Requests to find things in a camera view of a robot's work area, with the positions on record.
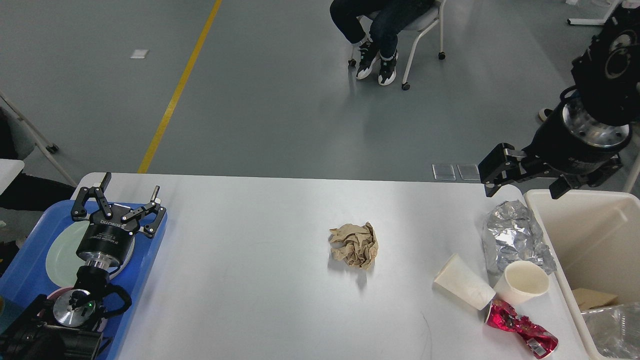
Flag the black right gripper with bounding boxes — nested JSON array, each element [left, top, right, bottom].
[[477, 97, 632, 199]]

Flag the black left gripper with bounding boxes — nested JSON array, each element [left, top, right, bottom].
[[70, 172, 168, 268]]

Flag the green plate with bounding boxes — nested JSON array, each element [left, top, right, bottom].
[[45, 220, 136, 290]]

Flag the pink mug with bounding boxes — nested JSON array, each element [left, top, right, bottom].
[[46, 286, 73, 301]]

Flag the brown paper bag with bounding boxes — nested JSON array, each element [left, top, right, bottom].
[[571, 288, 620, 312]]

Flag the aluminium foil tray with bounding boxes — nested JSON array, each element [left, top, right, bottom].
[[582, 301, 640, 360]]

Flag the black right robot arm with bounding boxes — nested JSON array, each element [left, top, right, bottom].
[[477, 3, 640, 199]]

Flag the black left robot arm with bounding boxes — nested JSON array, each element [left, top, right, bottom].
[[1, 172, 167, 360]]

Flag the pink plate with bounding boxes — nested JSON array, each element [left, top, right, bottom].
[[109, 239, 135, 280]]

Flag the person in blue jeans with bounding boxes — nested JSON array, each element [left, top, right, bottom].
[[537, 108, 553, 124]]

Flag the beige plastic bin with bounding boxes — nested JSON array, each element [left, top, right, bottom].
[[524, 189, 640, 360]]

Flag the seated person in black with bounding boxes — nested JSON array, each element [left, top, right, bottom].
[[0, 115, 78, 271]]

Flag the floor socket plate right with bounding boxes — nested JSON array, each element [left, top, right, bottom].
[[456, 163, 481, 182]]

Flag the floor socket plate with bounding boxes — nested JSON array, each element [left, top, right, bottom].
[[431, 163, 457, 182], [456, 163, 481, 182]]

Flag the blue plastic tray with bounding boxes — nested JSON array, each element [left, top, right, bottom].
[[0, 199, 169, 360]]

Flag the floor socket plate left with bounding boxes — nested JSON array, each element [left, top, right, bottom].
[[431, 163, 457, 182]]

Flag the upright white paper cup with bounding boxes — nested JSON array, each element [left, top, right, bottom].
[[493, 260, 550, 306]]

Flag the white paper on floor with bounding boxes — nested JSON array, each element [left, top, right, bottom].
[[129, 48, 150, 60]]

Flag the red foil wrapper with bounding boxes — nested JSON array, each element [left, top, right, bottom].
[[484, 299, 559, 360]]

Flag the white office chair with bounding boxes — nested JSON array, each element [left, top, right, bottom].
[[348, 0, 447, 91]]

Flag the crumpled brown paper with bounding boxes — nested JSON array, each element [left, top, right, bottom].
[[329, 222, 379, 271]]

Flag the walking person black trousers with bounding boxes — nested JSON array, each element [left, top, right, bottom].
[[329, 0, 435, 86]]

